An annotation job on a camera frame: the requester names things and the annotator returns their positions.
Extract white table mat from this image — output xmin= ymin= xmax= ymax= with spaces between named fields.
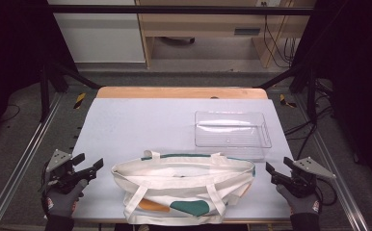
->
xmin=43 ymin=97 xmax=315 ymax=222

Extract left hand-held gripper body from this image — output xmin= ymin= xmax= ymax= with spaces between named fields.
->
xmin=45 ymin=149 xmax=81 ymax=195

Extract white wall socket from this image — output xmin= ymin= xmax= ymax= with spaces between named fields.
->
xmin=255 ymin=0 xmax=283 ymax=8

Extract white cabinet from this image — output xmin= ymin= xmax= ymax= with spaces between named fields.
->
xmin=47 ymin=0 xmax=146 ymax=64

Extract hanging black cables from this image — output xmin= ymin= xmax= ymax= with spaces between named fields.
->
xmin=262 ymin=2 xmax=299 ymax=69

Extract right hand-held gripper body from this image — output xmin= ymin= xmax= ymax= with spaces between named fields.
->
xmin=284 ymin=156 xmax=337 ymax=199

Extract person's left hand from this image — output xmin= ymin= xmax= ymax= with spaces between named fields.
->
xmin=41 ymin=179 xmax=89 ymax=218

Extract black curtain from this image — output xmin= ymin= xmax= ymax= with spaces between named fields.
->
xmin=0 ymin=0 xmax=79 ymax=148
xmin=291 ymin=0 xmax=372 ymax=196

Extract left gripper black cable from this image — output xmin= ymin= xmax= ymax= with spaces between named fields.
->
xmin=40 ymin=168 xmax=52 ymax=194

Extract yellow-handled tool right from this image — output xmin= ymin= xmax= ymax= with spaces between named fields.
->
xmin=279 ymin=93 xmax=298 ymax=109

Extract yellow-handled tool left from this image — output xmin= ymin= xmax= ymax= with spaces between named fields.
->
xmin=73 ymin=92 xmax=87 ymax=110

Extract wooden table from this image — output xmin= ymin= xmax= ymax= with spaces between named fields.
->
xmin=43 ymin=86 xmax=315 ymax=225

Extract black frame leg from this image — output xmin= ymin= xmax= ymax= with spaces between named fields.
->
xmin=255 ymin=62 xmax=318 ymax=122
xmin=39 ymin=61 xmax=102 ymax=123

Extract light wooden desk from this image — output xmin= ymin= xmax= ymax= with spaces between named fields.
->
xmin=135 ymin=0 xmax=317 ymax=69

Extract aluminium rail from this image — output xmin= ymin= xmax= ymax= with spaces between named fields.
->
xmin=294 ymin=94 xmax=370 ymax=231
xmin=0 ymin=92 xmax=64 ymax=231

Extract black floor cables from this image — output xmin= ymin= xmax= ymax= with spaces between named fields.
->
xmin=283 ymin=79 xmax=335 ymax=162

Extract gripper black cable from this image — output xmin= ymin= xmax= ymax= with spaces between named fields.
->
xmin=40 ymin=168 xmax=52 ymax=194
xmin=314 ymin=177 xmax=338 ymax=206

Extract black horizontal frame bar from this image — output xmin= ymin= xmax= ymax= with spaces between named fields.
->
xmin=45 ymin=4 xmax=317 ymax=16

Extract thin black floor cable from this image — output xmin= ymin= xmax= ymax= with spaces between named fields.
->
xmin=0 ymin=103 xmax=21 ymax=123

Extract person's right hand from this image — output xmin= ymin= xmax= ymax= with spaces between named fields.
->
xmin=275 ymin=185 xmax=322 ymax=216

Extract yellow-handled tool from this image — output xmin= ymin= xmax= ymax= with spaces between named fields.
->
xmin=73 ymin=92 xmax=87 ymax=110
xmin=279 ymin=93 xmax=298 ymax=109

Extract cream canvas tote bag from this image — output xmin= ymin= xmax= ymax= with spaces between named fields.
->
xmin=111 ymin=149 xmax=256 ymax=226

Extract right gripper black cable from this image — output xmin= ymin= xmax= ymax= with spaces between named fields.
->
xmin=314 ymin=177 xmax=338 ymax=206

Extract clear plastic container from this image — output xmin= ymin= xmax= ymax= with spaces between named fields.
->
xmin=194 ymin=110 xmax=273 ymax=162

